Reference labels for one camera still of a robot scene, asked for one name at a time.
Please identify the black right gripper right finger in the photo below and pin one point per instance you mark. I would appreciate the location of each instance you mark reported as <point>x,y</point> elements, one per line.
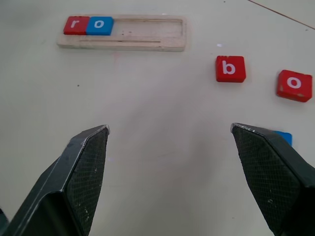
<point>278,177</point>

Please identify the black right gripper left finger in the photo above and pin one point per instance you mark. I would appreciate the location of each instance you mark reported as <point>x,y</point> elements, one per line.
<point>61,196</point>

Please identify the blue letter tile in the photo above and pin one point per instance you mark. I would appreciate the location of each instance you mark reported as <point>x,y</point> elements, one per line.
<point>285,137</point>

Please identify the red o tile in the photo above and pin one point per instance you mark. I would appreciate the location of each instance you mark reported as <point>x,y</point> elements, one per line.
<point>284,91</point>

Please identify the red b tile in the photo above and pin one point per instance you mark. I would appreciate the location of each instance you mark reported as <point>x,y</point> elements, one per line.
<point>237,71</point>

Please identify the red r tile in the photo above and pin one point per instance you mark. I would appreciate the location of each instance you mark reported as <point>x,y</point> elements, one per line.
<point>82,29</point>

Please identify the wooden tile tray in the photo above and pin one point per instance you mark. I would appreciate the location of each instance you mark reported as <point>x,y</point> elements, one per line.
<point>147,45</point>

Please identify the blue o tile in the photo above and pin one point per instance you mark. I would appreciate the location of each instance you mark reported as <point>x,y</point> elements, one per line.
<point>107,28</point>

